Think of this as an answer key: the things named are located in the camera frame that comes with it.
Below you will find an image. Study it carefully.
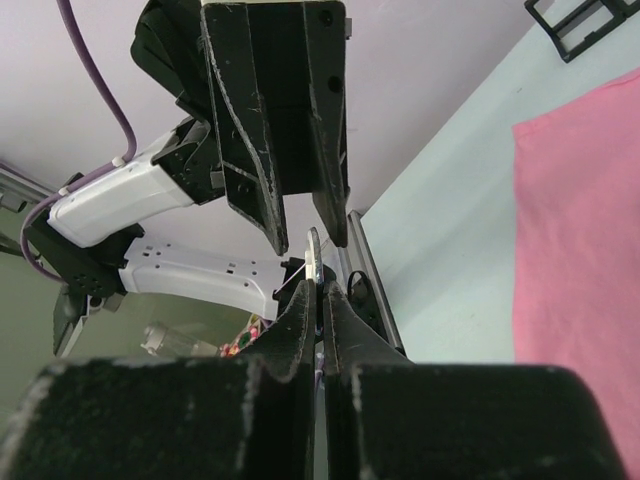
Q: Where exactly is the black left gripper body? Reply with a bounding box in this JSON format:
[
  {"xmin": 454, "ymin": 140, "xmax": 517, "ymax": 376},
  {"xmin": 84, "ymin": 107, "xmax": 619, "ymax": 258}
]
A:
[{"xmin": 242, "ymin": 2, "xmax": 320, "ymax": 195}]

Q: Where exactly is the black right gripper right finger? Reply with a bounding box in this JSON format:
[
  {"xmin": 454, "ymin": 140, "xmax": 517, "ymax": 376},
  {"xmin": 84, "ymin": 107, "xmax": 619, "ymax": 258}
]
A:
[{"xmin": 323, "ymin": 282, "xmax": 625, "ymax": 479}]

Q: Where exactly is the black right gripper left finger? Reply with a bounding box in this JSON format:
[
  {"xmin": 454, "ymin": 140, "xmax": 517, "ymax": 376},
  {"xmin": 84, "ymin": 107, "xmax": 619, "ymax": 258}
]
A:
[{"xmin": 1, "ymin": 280, "xmax": 317, "ymax": 479}]

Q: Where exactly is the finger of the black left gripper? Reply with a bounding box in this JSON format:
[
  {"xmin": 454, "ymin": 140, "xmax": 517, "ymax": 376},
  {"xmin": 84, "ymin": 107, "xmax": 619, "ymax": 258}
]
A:
[
  {"xmin": 201, "ymin": 2, "xmax": 289, "ymax": 256},
  {"xmin": 302, "ymin": 1, "xmax": 348, "ymax": 248}
]

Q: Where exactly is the round portrait pin badge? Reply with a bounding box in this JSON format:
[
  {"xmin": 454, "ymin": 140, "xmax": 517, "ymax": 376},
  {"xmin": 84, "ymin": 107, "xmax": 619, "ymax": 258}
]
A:
[{"xmin": 274, "ymin": 227, "xmax": 324, "ymax": 295}]

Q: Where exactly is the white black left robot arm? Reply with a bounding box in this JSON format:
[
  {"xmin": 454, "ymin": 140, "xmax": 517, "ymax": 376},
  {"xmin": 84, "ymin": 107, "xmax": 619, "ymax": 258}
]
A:
[{"xmin": 20, "ymin": 1, "xmax": 351, "ymax": 357}]

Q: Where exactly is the pink t-shirt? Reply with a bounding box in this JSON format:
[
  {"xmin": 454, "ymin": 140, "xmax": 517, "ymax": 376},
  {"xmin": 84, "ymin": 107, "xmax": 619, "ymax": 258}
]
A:
[{"xmin": 512, "ymin": 71, "xmax": 639, "ymax": 478}]

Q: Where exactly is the black wire frame box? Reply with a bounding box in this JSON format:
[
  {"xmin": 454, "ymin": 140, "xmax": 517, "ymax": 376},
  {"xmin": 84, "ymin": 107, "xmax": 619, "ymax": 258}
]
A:
[{"xmin": 524, "ymin": 0, "xmax": 639, "ymax": 64}]

